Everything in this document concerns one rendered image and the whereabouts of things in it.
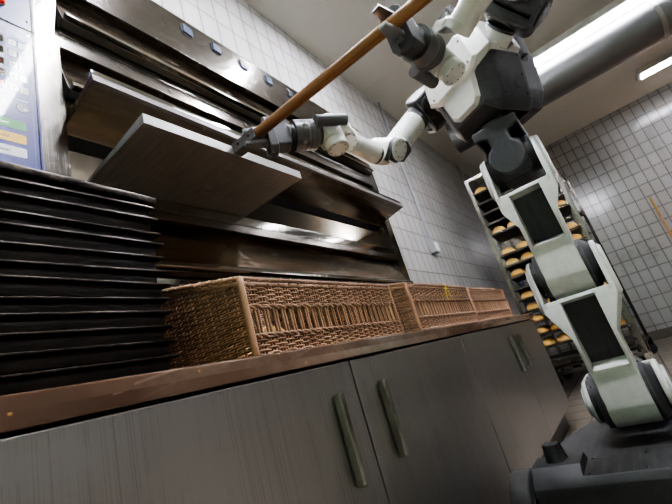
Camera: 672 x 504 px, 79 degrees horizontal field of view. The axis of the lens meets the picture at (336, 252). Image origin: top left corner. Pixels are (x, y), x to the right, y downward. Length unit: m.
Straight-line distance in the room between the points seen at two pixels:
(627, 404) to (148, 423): 1.11
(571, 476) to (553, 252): 0.54
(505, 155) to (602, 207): 4.60
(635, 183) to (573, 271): 4.69
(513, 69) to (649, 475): 1.06
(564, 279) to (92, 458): 1.10
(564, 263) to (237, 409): 0.94
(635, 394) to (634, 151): 4.88
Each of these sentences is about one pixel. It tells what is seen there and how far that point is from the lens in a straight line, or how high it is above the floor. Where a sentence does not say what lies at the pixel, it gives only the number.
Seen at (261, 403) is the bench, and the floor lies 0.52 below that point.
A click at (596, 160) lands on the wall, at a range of 5.98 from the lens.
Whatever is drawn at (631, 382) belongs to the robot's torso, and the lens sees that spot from 1.28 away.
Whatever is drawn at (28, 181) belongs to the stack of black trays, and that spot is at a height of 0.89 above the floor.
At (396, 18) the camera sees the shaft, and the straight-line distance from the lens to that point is 1.00.
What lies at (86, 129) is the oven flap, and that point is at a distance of 1.39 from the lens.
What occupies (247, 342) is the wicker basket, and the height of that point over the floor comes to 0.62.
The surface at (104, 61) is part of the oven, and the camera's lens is 1.60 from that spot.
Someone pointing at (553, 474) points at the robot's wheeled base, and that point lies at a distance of 1.14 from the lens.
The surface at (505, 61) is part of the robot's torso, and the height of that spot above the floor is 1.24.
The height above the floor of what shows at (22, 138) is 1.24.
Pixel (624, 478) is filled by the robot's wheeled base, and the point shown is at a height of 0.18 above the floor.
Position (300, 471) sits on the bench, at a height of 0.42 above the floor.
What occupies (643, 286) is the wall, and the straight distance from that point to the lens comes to 5.74.
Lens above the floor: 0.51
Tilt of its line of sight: 17 degrees up
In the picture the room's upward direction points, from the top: 17 degrees counter-clockwise
